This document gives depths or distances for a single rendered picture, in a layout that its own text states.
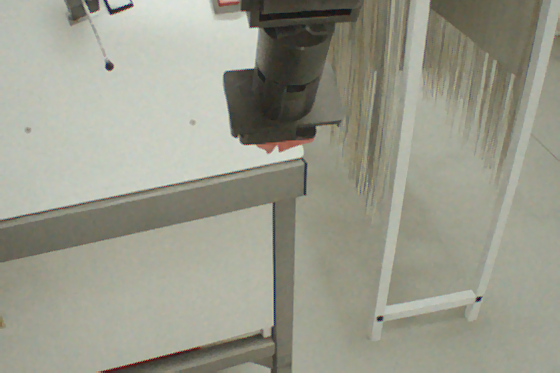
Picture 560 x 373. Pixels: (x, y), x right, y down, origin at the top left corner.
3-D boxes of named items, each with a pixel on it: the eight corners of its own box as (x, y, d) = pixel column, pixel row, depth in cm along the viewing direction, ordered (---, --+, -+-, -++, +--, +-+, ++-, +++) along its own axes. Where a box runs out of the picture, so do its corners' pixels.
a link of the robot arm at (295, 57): (268, 42, 40) (345, 36, 41) (252, -28, 43) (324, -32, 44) (260, 96, 47) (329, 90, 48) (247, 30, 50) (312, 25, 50)
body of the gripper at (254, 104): (221, 82, 54) (223, 31, 48) (326, 72, 56) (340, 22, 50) (231, 142, 52) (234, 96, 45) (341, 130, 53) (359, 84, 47)
